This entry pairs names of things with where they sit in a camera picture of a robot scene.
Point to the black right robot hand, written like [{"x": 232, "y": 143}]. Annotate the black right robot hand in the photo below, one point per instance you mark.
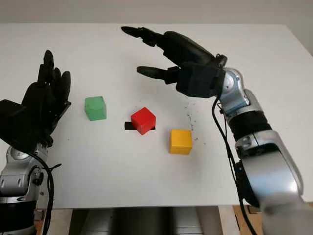
[{"x": 185, "y": 49}]

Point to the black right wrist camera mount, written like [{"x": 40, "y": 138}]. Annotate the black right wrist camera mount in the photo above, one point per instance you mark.
[{"x": 198, "y": 80}]

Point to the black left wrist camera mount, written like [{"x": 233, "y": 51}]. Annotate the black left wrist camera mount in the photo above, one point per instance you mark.
[{"x": 11, "y": 122}]

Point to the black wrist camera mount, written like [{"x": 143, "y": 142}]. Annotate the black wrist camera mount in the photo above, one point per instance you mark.
[
  {"x": 11, "y": 122},
  {"x": 198, "y": 80}
]

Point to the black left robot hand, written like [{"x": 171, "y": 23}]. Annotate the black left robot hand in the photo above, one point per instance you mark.
[{"x": 44, "y": 105}]

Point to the grey robot torso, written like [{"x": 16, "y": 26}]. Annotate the grey robot torso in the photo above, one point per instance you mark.
[{"x": 134, "y": 221}]

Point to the black tape strip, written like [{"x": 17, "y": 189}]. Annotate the black tape strip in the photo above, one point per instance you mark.
[{"x": 128, "y": 126}]

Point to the red cube block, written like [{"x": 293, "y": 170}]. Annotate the red cube block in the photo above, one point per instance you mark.
[{"x": 144, "y": 121}]

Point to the green cube block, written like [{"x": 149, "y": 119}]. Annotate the green cube block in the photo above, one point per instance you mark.
[{"x": 96, "y": 109}]

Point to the yellow cube block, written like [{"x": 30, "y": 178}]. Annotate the yellow cube block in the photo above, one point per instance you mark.
[{"x": 180, "y": 142}]

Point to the grey metal table bracket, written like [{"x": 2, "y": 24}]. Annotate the grey metal table bracket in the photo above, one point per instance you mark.
[
  {"x": 253, "y": 210},
  {"x": 40, "y": 215}
]

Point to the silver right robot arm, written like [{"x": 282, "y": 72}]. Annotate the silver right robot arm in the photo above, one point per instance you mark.
[{"x": 266, "y": 159}]

